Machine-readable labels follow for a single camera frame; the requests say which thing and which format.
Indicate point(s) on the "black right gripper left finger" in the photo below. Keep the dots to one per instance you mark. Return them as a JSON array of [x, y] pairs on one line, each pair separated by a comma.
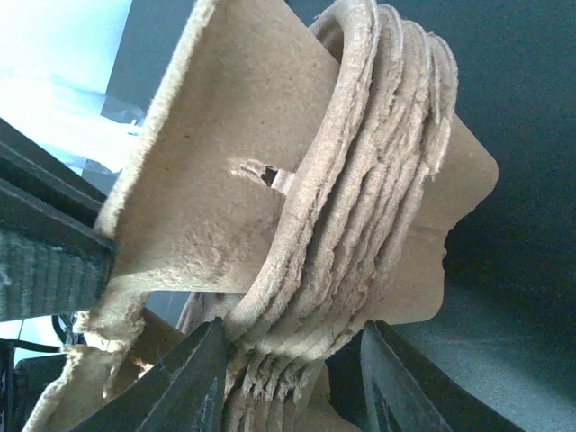
[[182, 392]]

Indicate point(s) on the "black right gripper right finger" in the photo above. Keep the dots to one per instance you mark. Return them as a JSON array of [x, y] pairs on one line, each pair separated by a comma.
[[404, 391]]

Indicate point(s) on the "single cardboard cup carrier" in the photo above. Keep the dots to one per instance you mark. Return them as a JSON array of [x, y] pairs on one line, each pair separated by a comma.
[[246, 89]]

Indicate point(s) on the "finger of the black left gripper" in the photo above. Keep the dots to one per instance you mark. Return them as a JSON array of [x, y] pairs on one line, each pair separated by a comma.
[[52, 261]]

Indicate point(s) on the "cardboard cup carrier stack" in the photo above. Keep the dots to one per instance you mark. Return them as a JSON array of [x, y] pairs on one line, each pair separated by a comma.
[[347, 213]]

